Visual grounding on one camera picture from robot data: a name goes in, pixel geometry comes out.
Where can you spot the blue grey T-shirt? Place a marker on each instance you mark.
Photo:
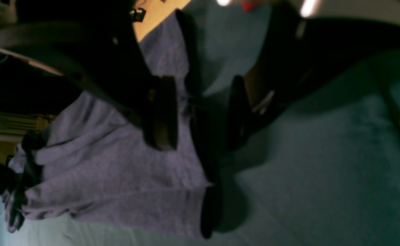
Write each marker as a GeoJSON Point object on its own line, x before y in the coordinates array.
{"type": "Point", "coordinates": [93, 165]}

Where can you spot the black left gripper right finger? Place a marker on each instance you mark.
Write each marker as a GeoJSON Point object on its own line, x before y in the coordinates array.
{"type": "Point", "coordinates": [307, 44]}

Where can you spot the teal table cloth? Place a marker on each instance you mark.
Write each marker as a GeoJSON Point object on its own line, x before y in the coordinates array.
{"type": "Point", "coordinates": [325, 173]}

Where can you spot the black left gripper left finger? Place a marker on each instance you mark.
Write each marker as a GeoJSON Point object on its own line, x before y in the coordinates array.
{"type": "Point", "coordinates": [93, 45]}

